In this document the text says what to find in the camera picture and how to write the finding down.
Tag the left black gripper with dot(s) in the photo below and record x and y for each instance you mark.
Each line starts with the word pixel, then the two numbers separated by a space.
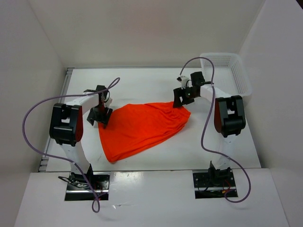
pixel 102 119

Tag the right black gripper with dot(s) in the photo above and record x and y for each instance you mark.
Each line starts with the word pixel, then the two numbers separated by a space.
pixel 178 92

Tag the orange mesh shorts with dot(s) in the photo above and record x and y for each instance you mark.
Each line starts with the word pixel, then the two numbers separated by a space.
pixel 134 128

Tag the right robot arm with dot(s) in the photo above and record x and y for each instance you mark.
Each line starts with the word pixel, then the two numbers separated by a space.
pixel 228 116

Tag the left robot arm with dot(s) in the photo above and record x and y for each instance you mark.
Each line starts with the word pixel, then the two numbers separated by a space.
pixel 66 128

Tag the white plastic basket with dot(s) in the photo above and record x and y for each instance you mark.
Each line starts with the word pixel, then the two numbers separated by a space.
pixel 230 75

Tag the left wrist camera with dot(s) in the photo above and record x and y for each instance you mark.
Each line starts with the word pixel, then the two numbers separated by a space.
pixel 106 100

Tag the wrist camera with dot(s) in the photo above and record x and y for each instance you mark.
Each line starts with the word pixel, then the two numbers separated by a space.
pixel 106 100
pixel 184 81

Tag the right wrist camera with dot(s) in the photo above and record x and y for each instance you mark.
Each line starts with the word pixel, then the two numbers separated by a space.
pixel 184 81

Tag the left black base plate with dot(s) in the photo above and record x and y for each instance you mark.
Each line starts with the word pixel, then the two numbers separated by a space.
pixel 78 190

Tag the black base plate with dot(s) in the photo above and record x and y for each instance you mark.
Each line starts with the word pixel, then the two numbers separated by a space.
pixel 78 190
pixel 206 189

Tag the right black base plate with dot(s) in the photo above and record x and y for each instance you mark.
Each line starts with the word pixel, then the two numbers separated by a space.
pixel 206 189

